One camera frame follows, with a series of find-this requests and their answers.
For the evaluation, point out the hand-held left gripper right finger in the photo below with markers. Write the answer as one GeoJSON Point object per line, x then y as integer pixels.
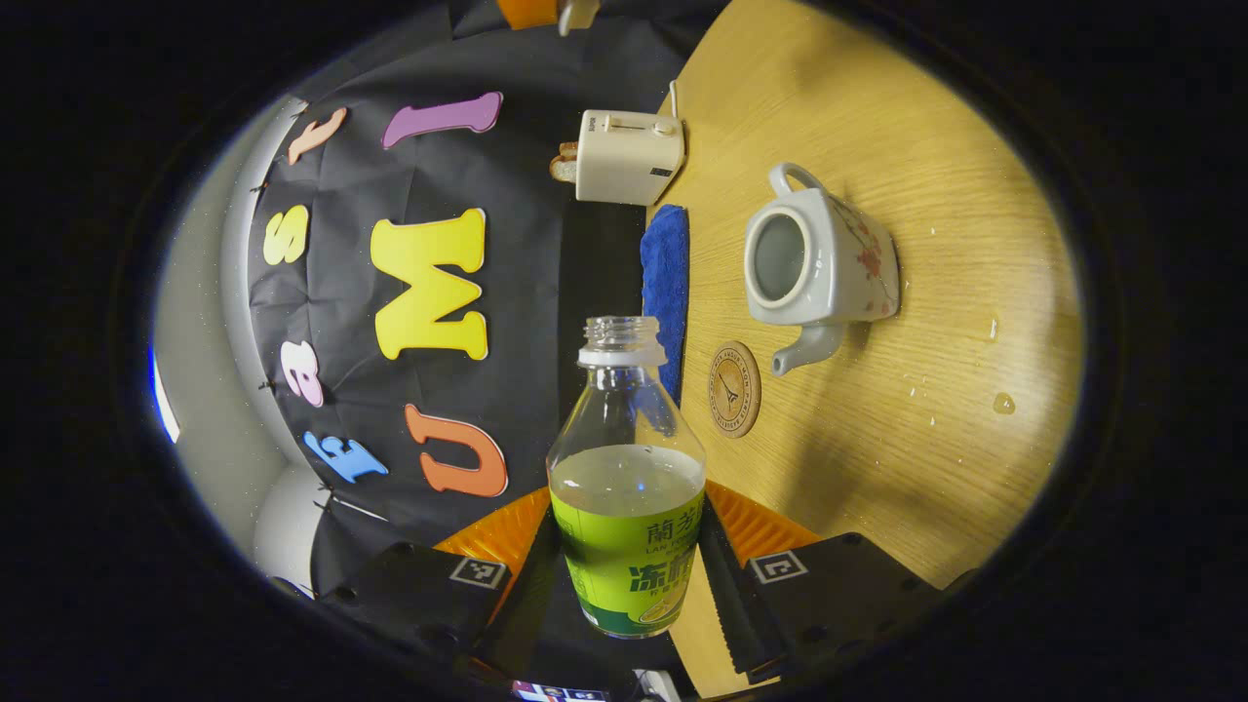
{"type": "Point", "coordinates": [838, 595]}

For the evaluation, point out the white side desk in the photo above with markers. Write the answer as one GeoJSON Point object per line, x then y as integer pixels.
{"type": "Point", "coordinates": [658, 687]}

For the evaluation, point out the black backdrop cloth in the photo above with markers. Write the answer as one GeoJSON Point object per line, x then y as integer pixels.
{"type": "Point", "coordinates": [341, 292]}

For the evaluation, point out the white toaster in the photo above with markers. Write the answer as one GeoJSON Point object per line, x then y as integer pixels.
{"type": "Point", "coordinates": [629, 156]}

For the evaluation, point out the round wooden coaster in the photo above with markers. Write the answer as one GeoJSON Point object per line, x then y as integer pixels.
{"type": "Point", "coordinates": [734, 390]}

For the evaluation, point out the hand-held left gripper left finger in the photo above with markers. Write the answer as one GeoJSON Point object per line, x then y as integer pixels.
{"type": "Point", "coordinates": [419, 595]}

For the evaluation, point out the bread slice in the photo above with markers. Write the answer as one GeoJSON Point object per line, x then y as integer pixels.
{"type": "Point", "coordinates": [564, 164]}

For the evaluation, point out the blue towel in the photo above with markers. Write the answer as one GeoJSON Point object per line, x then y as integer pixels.
{"type": "Point", "coordinates": [665, 283]}

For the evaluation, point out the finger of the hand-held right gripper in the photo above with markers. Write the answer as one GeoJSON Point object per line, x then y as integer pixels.
{"type": "Point", "coordinates": [526, 12]}

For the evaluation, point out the white floral teacup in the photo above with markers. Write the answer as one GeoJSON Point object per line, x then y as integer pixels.
{"type": "Point", "coordinates": [838, 263]}

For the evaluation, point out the green label water bottle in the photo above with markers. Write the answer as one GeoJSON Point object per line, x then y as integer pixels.
{"type": "Point", "coordinates": [629, 546]}

